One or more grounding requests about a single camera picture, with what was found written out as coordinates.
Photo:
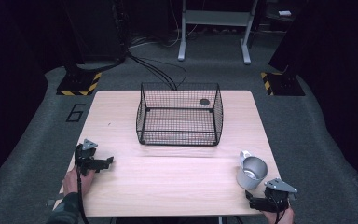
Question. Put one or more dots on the silver metal cup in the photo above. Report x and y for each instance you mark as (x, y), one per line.
(251, 174)

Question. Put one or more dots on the person's right hand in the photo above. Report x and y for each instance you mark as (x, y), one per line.
(281, 217)

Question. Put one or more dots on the person's left hand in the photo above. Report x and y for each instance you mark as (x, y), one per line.
(74, 183)

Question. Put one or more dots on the white metal stand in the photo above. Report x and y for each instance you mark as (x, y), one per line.
(217, 18)

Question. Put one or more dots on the black striped base plate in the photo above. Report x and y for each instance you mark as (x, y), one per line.
(284, 84)
(77, 84)

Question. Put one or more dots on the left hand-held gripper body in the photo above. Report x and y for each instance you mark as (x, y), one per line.
(85, 155)

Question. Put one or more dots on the black round table grommet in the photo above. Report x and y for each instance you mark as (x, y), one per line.
(204, 101)

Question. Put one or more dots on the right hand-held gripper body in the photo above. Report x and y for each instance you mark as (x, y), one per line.
(278, 194)

